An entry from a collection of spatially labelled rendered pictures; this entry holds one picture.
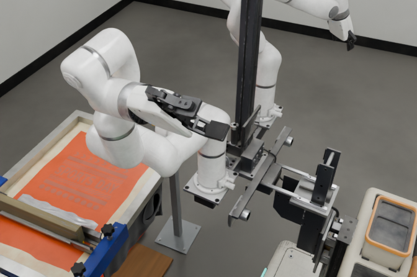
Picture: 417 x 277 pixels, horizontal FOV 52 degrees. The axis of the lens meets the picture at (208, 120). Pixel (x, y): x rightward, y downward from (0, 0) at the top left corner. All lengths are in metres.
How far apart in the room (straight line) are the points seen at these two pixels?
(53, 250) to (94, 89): 0.94
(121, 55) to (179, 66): 3.41
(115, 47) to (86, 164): 1.13
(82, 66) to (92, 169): 1.11
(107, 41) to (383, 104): 3.39
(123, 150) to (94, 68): 0.23
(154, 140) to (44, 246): 0.74
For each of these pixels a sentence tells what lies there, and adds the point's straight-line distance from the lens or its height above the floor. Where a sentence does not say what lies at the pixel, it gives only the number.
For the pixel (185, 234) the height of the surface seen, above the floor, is 0.01.
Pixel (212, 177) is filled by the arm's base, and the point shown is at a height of 1.20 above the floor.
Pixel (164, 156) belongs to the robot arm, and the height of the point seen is 1.53.
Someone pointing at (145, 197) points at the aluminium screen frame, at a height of 0.99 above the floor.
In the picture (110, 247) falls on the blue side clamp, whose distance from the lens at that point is 1.53.
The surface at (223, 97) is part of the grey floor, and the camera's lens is 3.79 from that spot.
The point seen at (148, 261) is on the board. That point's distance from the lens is 2.65.
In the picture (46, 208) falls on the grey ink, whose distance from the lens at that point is 1.76.
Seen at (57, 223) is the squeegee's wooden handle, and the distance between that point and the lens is 1.57.
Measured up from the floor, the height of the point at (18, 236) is 0.96.
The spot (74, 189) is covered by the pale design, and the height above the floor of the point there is 0.96.
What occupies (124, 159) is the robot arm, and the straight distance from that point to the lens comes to 0.96.
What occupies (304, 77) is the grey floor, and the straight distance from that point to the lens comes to 4.15.
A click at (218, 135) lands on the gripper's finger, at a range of 0.71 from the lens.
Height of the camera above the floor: 2.25
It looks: 40 degrees down
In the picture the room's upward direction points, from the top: straight up
